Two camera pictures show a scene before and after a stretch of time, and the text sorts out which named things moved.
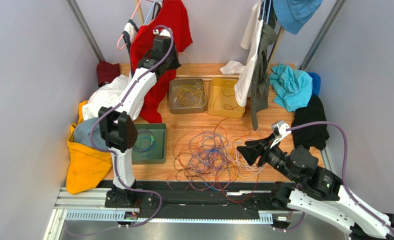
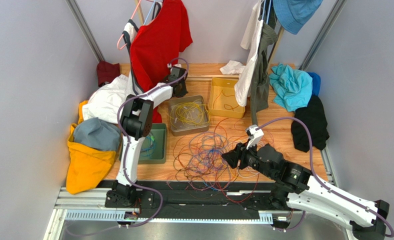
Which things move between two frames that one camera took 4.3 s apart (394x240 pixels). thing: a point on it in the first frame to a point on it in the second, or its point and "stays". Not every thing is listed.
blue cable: (146, 146) stays
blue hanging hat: (291, 15) stays
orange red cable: (226, 106) stays
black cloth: (315, 137) stays
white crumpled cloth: (233, 67) stays
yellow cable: (189, 95) to (192, 113)
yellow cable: (191, 94) to (192, 113)
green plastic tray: (150, 146) stays
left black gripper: (175, 64) to (184, 91)
